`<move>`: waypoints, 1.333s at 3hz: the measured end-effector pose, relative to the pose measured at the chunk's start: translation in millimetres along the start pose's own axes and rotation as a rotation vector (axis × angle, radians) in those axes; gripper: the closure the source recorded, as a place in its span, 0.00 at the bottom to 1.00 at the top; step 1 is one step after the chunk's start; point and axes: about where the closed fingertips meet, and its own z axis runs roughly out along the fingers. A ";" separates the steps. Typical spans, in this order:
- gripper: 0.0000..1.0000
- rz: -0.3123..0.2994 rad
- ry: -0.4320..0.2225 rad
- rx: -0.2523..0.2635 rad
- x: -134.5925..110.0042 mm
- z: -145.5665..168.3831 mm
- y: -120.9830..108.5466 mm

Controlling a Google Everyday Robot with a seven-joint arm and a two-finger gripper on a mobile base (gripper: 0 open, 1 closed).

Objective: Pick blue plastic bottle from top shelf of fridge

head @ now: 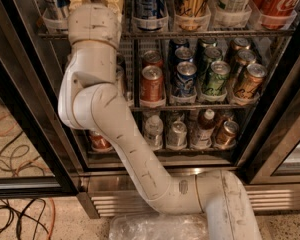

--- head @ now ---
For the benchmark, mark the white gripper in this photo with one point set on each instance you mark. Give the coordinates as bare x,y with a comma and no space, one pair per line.
94,24

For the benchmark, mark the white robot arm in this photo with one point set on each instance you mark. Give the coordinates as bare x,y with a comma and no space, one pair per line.
90,100

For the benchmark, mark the bottom small water bottle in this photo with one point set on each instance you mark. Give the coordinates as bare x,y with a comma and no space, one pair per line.
153,132

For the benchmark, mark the bottom brown drink bottle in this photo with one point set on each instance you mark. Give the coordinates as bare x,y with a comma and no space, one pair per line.
200,137

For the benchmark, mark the red cola bottle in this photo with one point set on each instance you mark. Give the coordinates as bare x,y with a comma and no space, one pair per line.
274,14

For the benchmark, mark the blue tall can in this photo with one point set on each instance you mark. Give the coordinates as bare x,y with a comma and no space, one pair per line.
149,14

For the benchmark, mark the rear orange soda can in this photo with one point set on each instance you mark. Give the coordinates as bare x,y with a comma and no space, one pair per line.
152,57

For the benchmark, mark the orange soda can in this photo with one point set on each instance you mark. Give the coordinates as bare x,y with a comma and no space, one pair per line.
151,83
152,57

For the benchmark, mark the rear blue soda can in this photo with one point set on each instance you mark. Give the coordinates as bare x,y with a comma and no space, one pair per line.
177,43

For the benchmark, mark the blue soda can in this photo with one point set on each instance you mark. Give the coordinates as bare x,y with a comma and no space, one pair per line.
184,79
183,54
177,43

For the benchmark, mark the gold tall can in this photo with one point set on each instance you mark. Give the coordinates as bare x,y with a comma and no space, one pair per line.
190,12

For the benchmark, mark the middle blue soda can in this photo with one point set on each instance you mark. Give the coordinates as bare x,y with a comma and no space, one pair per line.
183,54

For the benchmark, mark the front orange soda can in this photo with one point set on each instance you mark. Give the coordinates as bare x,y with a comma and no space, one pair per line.
151,83

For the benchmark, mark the rear green soda can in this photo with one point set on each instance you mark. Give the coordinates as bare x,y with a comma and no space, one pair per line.
203,43

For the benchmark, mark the green soda can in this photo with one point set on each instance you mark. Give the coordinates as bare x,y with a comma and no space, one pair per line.
215,78
210,54
203,43

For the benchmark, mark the front blue soda can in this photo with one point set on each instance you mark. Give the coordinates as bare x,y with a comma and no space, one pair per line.
184,79

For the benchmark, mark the middle green soda can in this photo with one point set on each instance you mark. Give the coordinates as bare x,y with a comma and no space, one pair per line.
210,54

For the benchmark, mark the bottom front red can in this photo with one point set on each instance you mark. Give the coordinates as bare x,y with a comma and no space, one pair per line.
98,142

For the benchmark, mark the front green soda can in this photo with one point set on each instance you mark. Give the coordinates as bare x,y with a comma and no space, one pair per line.
215,78

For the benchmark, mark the rear gold soda can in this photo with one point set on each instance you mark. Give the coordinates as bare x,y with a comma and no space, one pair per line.
238,43

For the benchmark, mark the gold soda can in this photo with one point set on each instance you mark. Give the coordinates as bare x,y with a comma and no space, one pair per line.
242,58
249,81
238,43

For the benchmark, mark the middle gold soda can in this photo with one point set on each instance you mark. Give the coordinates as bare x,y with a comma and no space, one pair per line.
242,58

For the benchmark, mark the bottom silver can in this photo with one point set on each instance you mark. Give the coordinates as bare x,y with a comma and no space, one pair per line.
177,136

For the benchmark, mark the front gold soda can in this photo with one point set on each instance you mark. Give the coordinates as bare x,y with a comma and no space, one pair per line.
249,81

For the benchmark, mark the bottom bronze can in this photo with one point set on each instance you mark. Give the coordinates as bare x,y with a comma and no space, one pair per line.
226,135

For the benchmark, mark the clear plastic bag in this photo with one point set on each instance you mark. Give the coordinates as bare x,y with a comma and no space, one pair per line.
155,226

